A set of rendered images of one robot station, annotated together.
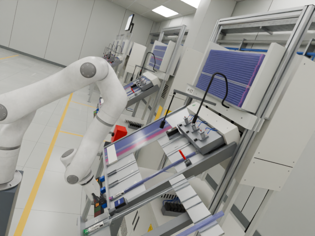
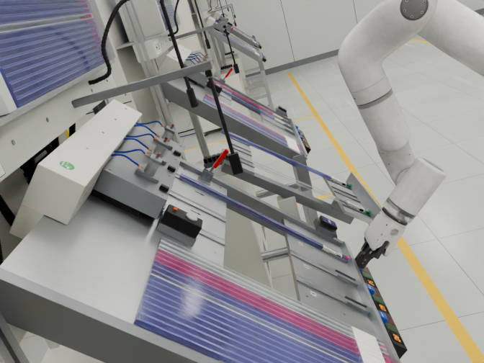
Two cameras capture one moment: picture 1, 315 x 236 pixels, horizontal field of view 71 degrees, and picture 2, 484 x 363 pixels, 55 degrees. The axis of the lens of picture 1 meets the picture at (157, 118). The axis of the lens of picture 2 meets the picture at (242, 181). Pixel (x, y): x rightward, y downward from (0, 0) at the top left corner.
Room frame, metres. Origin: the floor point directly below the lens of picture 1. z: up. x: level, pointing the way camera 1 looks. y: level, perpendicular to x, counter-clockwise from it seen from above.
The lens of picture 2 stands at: (2.07, 0.38, 1.45)
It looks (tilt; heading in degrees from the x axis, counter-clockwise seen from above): 21 degrees down; 207
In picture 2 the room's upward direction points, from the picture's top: 17 degrees counter-clockwise
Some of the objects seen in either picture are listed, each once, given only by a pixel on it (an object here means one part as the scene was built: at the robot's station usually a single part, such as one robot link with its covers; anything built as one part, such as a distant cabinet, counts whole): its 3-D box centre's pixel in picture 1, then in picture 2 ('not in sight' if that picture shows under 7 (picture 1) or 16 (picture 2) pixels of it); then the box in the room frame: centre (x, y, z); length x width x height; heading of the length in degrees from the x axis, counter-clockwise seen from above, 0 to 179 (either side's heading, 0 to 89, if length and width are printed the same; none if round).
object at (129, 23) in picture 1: (131, 24); not in sight; (5.79, 1.44, 2.10); 0.58 x 0.14 x 0.41; 21
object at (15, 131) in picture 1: (15, 117); not in sight; (0.92, 0.60, 1.00); 0.19 x 0.12 x 0.24; 7
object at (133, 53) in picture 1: (122, 70); not in sight; (5.84, 1.30, 0.95); 1.36 x 0.82 x 1.90; 111
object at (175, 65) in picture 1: (154, 104); not in sight; (2.82, 0.10, 0.95); 1.33 x 0.82 x 1.90; 111
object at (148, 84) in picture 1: (133, 121); not in sight; (2.74, 0.27, 0.66); 1.01 x 0.73 x 1.31; 111
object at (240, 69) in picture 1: (231, 77); (15, 15); (1.37, -0.32, 1.52); 0.51 x 0.13 x 0.27; 21
